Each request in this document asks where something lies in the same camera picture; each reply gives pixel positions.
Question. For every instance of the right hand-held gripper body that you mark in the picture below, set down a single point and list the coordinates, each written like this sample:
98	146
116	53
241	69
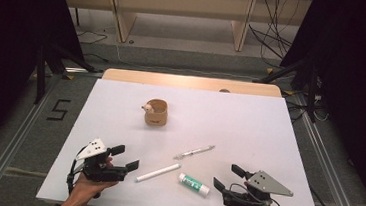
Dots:
264	185

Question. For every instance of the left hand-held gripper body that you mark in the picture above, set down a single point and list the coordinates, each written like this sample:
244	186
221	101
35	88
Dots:
95	149

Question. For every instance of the green label glue stick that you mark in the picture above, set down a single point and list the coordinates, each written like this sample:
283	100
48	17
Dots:
194	184

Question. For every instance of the white marker pen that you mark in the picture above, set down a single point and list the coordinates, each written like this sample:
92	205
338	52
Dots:
158	172

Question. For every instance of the clear pen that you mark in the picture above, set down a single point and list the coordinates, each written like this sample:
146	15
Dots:
193	152

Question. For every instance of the wooden pen holder cup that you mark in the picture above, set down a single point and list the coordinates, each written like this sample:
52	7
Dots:
156	115

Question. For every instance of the person's left hand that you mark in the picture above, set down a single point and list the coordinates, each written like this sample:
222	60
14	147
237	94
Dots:
86	188

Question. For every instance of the white table sheet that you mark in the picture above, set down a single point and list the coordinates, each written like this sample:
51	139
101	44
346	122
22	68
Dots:
235	131

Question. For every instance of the black tripod stand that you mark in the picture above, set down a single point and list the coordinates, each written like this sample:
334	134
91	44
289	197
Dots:
311	94
41	77

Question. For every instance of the black curtain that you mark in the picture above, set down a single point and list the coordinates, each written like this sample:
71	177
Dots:
5	50
363	82

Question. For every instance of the wooden bench furniture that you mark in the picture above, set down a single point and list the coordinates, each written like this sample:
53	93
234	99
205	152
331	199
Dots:
179	2

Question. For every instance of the aluminium floor rail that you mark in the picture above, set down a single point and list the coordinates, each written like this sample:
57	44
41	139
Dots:
9	154
329	169

